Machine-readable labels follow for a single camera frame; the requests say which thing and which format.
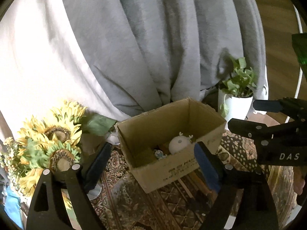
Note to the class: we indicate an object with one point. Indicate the brown cardboard box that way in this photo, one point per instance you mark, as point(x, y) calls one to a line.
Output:
point(140, 135)

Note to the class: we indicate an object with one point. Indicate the grey curtain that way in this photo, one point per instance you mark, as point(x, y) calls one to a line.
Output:
point(148, 53)

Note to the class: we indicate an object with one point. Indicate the white round plush toy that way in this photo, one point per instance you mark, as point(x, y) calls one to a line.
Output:
point(179, 142)

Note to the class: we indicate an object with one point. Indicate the person right hand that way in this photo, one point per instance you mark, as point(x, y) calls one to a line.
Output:
point(299, 180)

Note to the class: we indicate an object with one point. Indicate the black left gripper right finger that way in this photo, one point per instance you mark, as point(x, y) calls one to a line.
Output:
point(256, 210)

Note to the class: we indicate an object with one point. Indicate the green potted plant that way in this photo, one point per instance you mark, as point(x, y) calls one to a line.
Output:
point(242, 80)

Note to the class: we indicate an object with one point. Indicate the blue cloth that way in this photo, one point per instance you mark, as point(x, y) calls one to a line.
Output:
point(12, 207)

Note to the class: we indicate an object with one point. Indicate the white medic doll figurine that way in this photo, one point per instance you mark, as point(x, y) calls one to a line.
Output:
point(159, 154)

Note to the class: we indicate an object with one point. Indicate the patterned brown rug cloth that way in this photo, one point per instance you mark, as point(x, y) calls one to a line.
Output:
point(185, 203)

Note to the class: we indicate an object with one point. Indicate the white sheer curtain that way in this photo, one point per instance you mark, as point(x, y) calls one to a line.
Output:
point(42, 65)

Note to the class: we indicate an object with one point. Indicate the white plant pot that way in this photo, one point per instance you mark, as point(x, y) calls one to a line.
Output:
point(232, 107)

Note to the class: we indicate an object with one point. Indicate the yellow sunflower bouquet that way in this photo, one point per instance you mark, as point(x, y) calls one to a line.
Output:
point(69, 135)

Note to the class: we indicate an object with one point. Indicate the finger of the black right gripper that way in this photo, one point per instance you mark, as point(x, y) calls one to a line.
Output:
point(249, 130)
point(292, 107)

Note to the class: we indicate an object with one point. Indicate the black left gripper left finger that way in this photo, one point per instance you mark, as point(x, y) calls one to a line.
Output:
point(47, 210)

